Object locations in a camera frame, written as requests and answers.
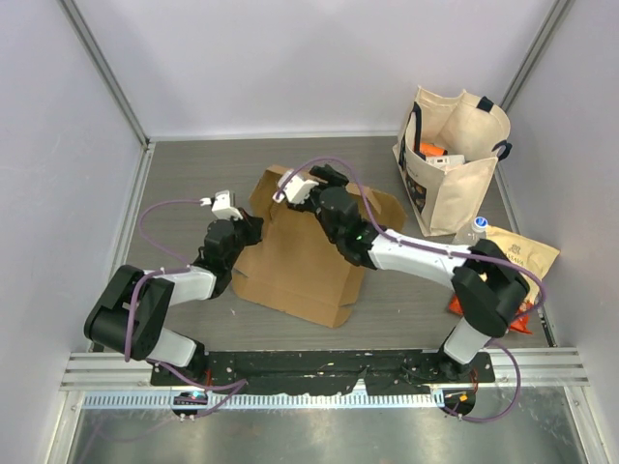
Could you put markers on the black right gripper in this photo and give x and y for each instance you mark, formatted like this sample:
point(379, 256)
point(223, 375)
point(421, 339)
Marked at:
point(327, 172)

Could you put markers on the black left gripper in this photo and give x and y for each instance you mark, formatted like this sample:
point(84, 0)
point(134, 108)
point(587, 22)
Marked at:
point(252, 226)

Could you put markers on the brown cardboard box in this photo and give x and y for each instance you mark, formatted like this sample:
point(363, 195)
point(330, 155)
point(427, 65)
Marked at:
point(295, 269)

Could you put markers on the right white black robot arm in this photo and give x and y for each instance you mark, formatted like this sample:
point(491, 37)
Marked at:
point(489, 287)

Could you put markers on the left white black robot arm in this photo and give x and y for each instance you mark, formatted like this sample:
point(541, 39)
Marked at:
point(128, 318)

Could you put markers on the white box in bag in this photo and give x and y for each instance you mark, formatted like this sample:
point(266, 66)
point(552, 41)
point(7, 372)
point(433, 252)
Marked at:
point(447, 162)

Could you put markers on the orange item in bag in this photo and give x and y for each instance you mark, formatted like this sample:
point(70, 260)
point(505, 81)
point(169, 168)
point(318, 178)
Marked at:
point(431, 150)

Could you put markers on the beige canvas tote bag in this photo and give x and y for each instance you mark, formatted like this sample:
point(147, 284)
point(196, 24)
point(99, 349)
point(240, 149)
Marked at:
point(469, 125)

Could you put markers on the clear plastic water bottle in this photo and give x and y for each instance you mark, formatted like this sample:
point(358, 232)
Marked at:
point(471, 232)

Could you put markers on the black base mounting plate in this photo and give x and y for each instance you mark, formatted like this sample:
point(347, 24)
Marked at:
point(328, 372)

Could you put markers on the orange chips bag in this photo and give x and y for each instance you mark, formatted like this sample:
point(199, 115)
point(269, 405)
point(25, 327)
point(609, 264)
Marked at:
point(534, 256)

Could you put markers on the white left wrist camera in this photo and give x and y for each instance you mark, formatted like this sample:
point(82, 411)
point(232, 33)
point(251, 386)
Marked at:
point(222, 205)

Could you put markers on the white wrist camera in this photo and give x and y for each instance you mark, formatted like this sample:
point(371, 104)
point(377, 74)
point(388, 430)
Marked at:
point(293, 189)
point(222, 205)

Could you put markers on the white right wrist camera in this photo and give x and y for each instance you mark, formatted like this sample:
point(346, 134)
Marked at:
point(293, 189)

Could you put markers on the white slotted cable duct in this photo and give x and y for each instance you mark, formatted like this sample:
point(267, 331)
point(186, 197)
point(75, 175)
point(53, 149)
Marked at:
point(178, 400)

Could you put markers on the aluminium frame rail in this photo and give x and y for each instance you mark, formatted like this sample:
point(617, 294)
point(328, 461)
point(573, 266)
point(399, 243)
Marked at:
point(529, 367)

